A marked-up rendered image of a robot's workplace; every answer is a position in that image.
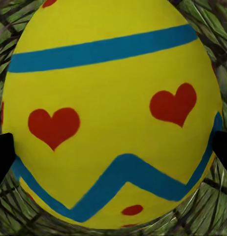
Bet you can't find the easter egg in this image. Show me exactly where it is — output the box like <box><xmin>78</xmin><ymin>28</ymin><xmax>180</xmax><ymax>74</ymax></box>
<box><xmin>0</xmin><ymin>0</ymin><xmax>223</xmax><ymax>230</ymax></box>

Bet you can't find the wicker basket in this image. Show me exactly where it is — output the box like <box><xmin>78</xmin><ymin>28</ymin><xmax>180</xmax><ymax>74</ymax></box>
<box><xmin>0</xmin><ymin>0</ymin><xmax>227</xmax><ymax>236</ymax></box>

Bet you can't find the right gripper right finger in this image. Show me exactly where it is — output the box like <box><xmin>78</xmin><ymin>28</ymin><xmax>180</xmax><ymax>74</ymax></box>
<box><xmin>212</xmin><ymin>131</ymin><xmax>227</xmax><ymax>170</ymax></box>

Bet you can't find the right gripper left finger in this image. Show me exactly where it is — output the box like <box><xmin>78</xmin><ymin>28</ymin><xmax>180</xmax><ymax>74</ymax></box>
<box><xmin>0</xmin><ymin>133</ymin><xmax>16</xmax><ymax>184</ymax></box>

